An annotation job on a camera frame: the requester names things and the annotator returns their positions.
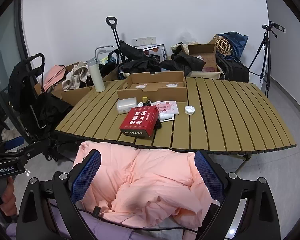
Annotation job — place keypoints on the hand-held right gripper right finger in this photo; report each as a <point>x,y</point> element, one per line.
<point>210,176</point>

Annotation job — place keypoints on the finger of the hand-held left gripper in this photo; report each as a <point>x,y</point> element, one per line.
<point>13,143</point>

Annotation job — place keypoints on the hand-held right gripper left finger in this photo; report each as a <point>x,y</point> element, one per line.
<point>86,177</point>

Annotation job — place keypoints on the ribbed white bottle cap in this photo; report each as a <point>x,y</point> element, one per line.
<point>190,110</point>

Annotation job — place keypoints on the small white bottle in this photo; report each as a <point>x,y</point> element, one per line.
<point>166,116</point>

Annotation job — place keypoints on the small black object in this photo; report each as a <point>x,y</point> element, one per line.
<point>157,124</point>

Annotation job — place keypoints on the pink and white packet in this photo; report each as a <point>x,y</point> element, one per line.
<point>168,107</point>

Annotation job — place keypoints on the clear plastic container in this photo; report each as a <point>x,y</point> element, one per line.
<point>126,105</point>

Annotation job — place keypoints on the shallow cardboard tray box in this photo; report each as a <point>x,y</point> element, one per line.
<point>152,93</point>

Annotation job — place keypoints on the person's left hand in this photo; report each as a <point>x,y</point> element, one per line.
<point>8,196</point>

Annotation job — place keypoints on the black cloth pile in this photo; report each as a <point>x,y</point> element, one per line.
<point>52,110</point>

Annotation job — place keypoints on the tan slatted folding table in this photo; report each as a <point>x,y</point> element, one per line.
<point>227,120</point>

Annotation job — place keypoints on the purple clothing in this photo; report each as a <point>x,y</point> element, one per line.
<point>107,232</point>

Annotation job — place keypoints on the pink quilted blanket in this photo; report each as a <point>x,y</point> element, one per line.
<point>150,175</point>

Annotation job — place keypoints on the black folding cart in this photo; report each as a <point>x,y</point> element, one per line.
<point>22,80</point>

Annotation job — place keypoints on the large open cardboard box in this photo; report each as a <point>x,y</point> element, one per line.
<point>70,96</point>

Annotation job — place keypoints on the pink backpack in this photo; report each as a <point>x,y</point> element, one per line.
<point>53,76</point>

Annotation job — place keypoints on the beige cloth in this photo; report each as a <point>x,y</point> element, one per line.
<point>75,78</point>

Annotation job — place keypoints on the small white round cap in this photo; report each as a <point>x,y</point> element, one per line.
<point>140,105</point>

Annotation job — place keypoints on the small white flat case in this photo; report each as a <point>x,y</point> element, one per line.
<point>141,86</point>
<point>172,85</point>

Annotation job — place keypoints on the beige canvas bag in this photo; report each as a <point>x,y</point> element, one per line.
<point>205,75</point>

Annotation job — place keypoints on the white thermos bottle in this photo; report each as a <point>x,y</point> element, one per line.
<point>96,76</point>

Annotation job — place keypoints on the black suitcase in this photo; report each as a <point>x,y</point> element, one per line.
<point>236,71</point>

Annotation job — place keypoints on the black jacket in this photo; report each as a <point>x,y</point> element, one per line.
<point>182,63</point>

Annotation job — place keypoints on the open cardboard box red print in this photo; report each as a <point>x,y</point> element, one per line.
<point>205,60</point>

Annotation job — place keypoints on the woven wicker ball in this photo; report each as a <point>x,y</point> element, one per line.
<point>222,45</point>

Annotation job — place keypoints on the black tripod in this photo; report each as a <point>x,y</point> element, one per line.
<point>263,55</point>

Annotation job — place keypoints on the boxed framed picture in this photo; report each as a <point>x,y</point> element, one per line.
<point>156,51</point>

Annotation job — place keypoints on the dark blue bag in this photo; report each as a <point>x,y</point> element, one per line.
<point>237,42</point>

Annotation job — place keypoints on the metal chair frame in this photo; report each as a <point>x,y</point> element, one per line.
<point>101,51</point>

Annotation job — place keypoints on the white wall outlet strip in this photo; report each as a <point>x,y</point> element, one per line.
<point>143,40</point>

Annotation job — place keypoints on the black camera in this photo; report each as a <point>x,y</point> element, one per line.
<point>270,26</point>

